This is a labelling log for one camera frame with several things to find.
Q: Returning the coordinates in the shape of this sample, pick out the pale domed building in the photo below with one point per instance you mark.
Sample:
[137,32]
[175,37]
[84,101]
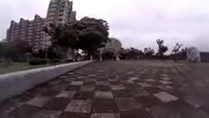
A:
[112,46]

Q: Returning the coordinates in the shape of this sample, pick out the large dark tree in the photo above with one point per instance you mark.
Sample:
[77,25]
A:
[81,35]

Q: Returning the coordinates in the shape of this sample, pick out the grey checkered paved ground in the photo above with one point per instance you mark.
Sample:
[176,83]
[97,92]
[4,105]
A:
[131,89]

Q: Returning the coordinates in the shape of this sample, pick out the row of distant trees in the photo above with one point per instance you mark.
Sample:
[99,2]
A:
[152,51]

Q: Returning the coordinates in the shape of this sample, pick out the tall brown apartment building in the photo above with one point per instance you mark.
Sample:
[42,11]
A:
[37,27]

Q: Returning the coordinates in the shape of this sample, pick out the dark bushes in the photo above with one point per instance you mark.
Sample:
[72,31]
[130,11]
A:
[16,52]

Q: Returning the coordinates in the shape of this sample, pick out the grass lawn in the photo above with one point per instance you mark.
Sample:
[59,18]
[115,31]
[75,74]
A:
[12,67]

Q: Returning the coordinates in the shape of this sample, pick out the dark low building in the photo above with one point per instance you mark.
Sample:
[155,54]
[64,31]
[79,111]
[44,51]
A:
[208,57]

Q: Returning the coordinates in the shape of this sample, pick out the low grey concrete wall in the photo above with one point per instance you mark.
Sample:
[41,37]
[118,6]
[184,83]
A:
[28,79]

